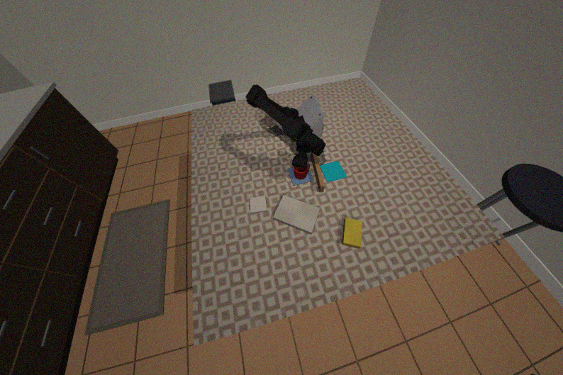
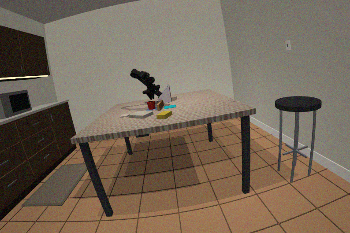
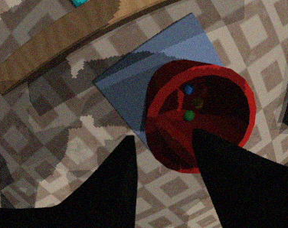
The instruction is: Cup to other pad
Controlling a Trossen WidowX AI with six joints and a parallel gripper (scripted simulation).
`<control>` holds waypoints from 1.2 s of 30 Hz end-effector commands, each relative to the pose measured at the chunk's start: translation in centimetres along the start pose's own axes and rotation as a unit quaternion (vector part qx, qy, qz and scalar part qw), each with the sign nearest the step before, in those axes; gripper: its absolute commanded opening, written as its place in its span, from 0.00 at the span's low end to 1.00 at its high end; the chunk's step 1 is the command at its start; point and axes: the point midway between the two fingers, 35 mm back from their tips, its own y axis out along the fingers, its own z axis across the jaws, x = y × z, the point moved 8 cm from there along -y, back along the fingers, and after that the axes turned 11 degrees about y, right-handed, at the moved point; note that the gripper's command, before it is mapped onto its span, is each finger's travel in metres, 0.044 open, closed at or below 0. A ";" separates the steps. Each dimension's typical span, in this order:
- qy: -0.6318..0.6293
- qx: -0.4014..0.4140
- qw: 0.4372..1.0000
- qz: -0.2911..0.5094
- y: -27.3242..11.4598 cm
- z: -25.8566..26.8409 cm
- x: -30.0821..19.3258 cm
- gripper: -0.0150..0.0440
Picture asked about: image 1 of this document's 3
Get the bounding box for yellow rectangular block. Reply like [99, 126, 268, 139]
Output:
[342, 218, 362, 249]

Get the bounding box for tan curved wooden bar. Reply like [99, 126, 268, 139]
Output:
[311, 153, 325, 193]

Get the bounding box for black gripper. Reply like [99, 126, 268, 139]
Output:
[292, 143, 308, 168]

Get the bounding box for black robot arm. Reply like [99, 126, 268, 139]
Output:
[245, 84, 325, 156]

